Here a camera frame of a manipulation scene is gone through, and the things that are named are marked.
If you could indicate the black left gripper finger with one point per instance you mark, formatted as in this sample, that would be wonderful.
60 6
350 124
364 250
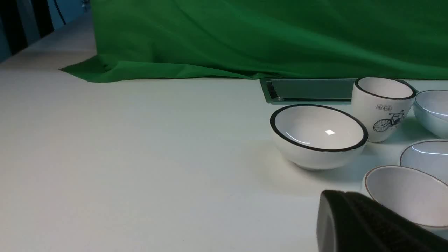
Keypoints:
352 222

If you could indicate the small pale cup brown rim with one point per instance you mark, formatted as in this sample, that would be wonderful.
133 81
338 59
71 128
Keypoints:
415 195

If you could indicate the pale blue bowl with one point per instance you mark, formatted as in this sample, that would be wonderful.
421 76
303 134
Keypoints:
431 111

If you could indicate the white bowl black rim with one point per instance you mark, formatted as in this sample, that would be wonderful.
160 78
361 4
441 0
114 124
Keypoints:
317 137

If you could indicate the pale blue plate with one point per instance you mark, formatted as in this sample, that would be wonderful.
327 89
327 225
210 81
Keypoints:
429 156

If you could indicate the white cup bicycle print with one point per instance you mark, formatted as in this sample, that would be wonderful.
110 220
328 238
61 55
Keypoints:
381 104

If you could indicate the green cloth backdrop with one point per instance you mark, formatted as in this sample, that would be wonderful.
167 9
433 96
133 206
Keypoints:
254 39

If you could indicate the silver table cable hatch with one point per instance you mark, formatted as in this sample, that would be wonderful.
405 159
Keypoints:
328 92

